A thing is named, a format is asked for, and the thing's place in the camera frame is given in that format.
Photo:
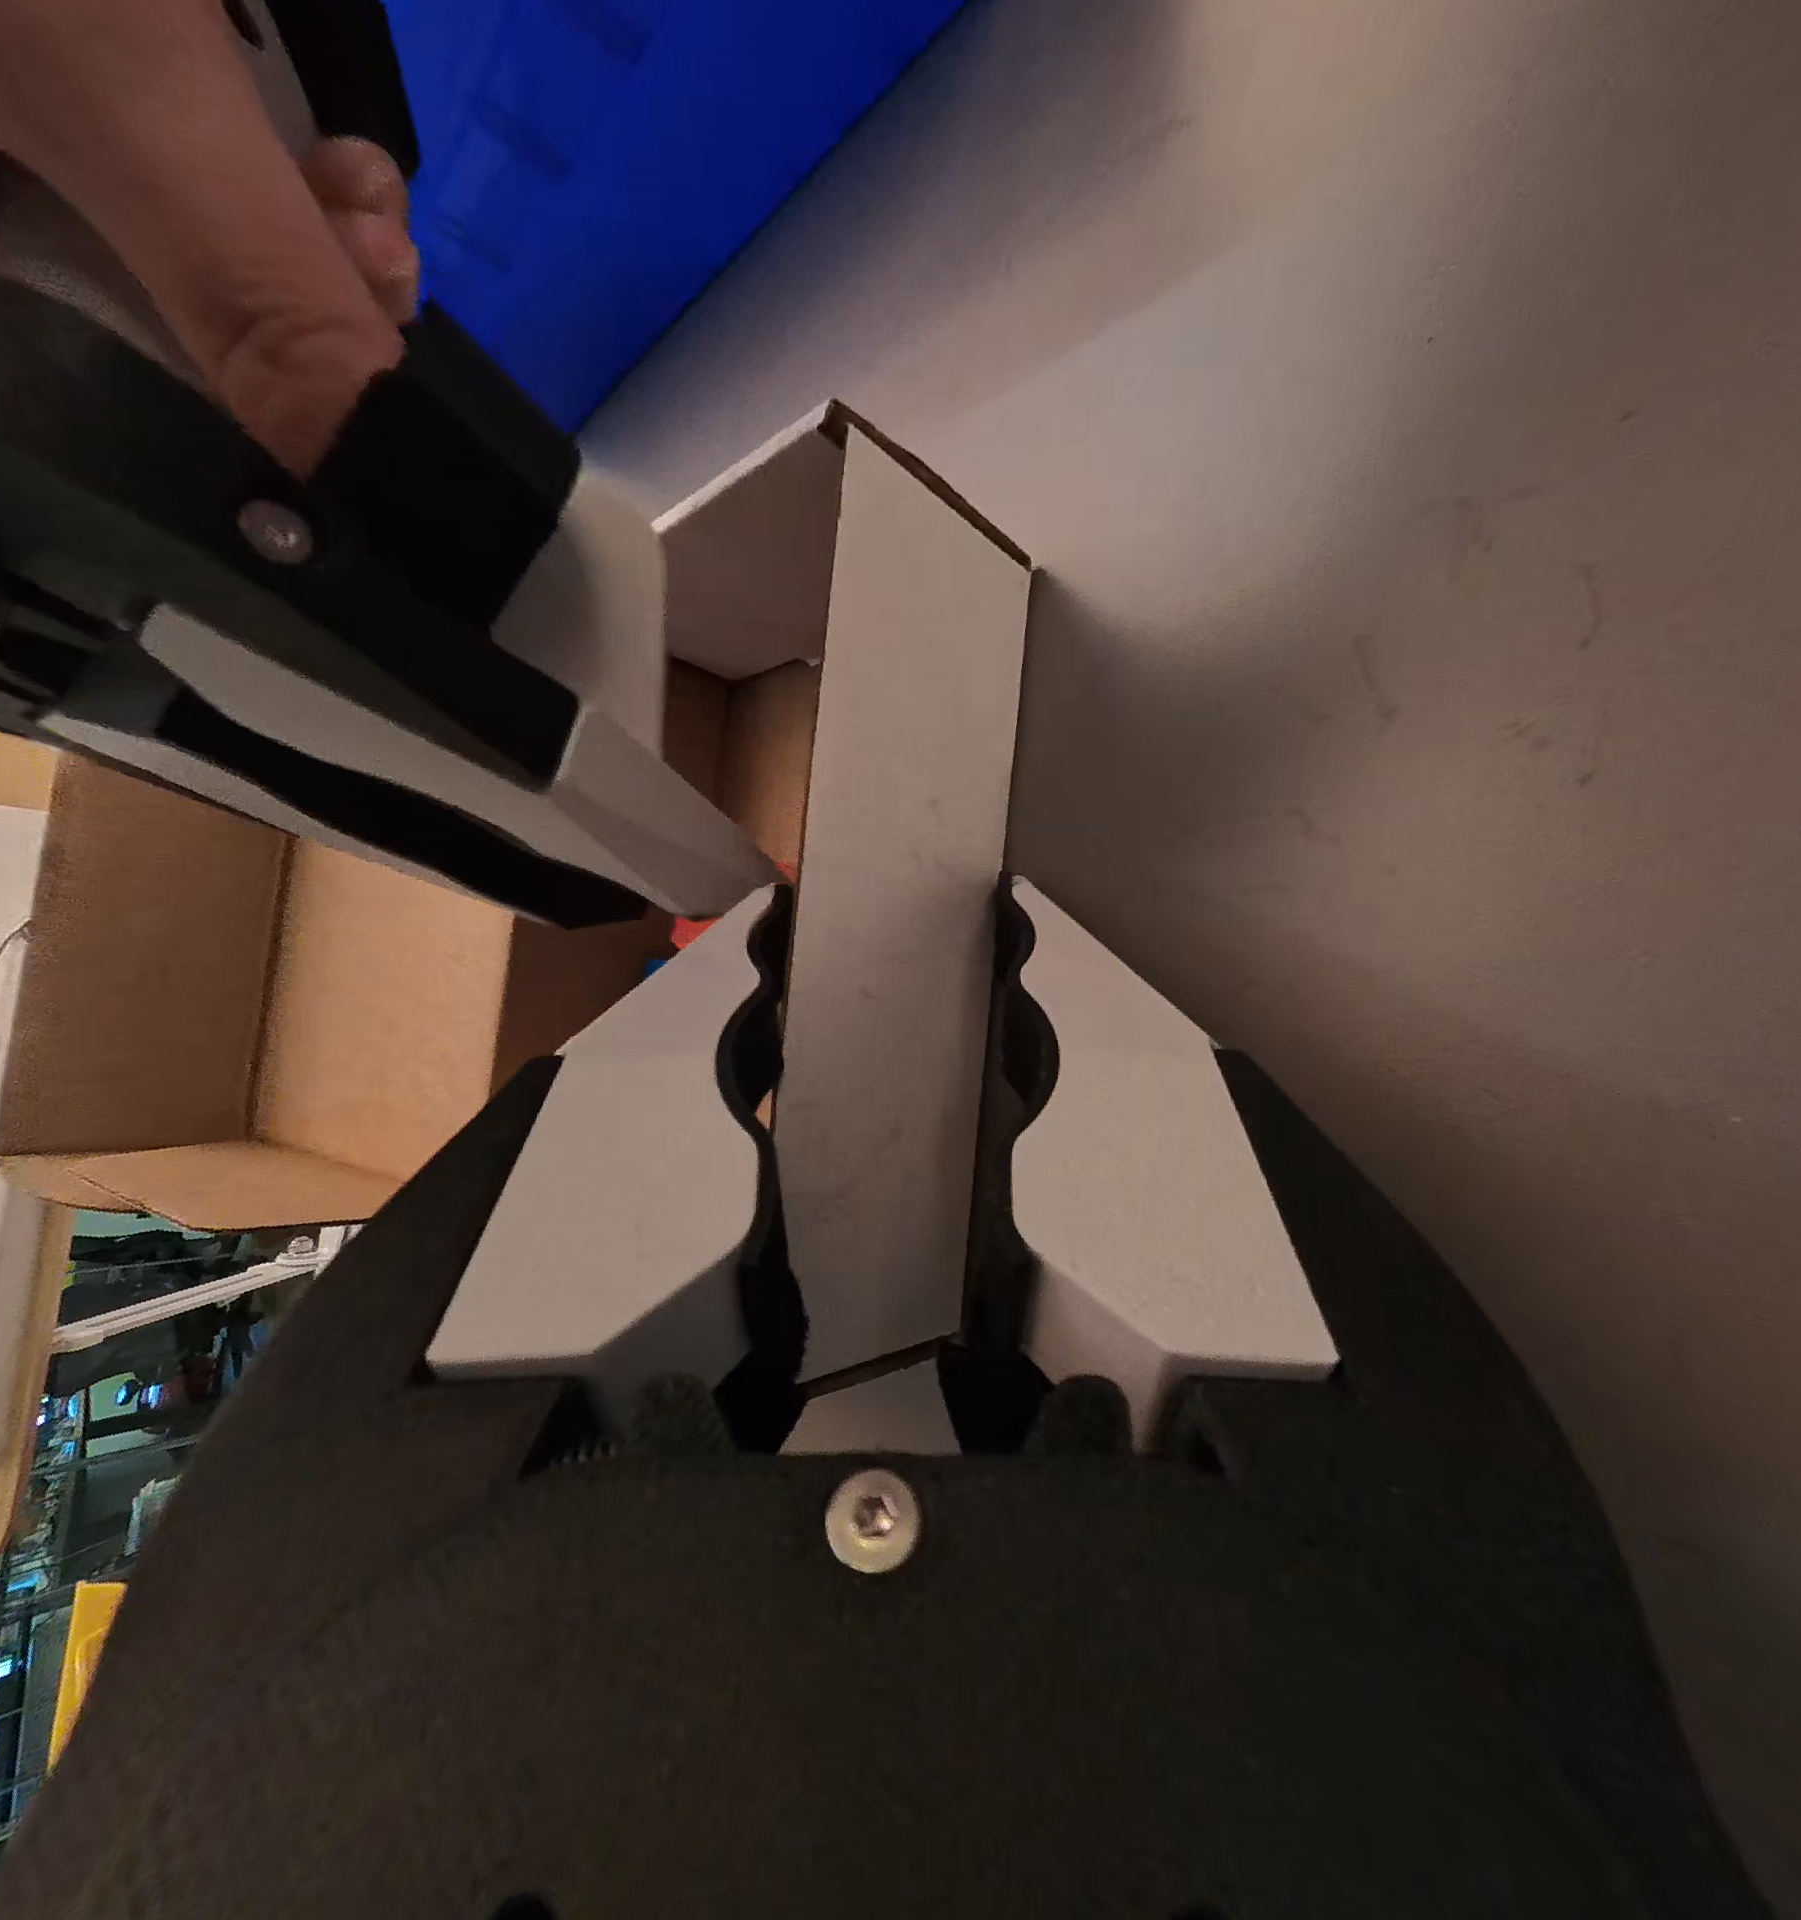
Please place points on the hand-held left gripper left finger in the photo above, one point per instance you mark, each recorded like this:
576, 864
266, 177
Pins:
616, 1199

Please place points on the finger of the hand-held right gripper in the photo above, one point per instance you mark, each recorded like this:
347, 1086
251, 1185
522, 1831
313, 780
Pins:
314, 751
616, 631

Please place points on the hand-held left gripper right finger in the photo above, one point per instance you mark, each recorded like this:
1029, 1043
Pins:
1156, 1199

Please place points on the red cube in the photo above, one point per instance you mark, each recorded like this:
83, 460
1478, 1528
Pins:
671, 938

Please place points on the blue plastic bin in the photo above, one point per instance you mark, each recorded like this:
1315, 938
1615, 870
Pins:
658, 180

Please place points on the white cardboard box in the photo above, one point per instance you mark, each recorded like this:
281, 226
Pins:
900, 902

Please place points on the yellow box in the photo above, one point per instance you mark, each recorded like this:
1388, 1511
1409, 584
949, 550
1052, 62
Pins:
90, 1667

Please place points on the person's right hand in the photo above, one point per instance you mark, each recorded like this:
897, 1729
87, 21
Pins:
239, 254

